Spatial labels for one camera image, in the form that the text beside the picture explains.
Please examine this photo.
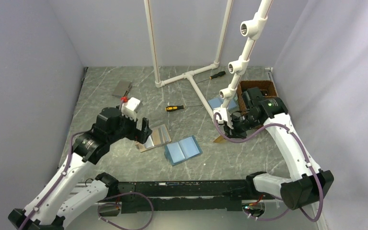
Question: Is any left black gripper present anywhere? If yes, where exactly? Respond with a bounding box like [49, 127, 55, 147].
[107, 109, 151, 144]

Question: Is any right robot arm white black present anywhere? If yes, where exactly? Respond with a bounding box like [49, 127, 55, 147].
[215, 97, 334, 210]

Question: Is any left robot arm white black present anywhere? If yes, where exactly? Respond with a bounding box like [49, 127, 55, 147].
[8, 106, 152, 230]

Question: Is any open blue card holder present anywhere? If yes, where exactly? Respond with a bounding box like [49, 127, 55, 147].
[164, 135, 203, 166]

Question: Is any grey card holder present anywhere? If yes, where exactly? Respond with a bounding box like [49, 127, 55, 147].
[112, 80, 132, 98]

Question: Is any brown wicker basket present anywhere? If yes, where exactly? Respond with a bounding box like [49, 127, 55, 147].
[236, 80, 277, 115]

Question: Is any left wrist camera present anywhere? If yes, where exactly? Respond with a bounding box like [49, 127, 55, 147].
[120, 96, 141, 121]

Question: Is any blue card holder behind post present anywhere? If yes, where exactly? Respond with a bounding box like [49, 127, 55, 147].
[208, 97, 238, 110]

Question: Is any white pvc pipe frame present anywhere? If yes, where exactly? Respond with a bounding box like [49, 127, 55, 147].
[144, 0, 233, 117]

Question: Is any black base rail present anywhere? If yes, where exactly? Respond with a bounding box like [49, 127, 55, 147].
[86, 176, 276, 214]

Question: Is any aluminium frame rail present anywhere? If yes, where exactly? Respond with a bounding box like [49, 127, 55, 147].
[59, 180, 285, 220]

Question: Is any white pvc pipe post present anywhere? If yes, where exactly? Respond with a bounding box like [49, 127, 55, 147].
[219, 0, 273, 108]

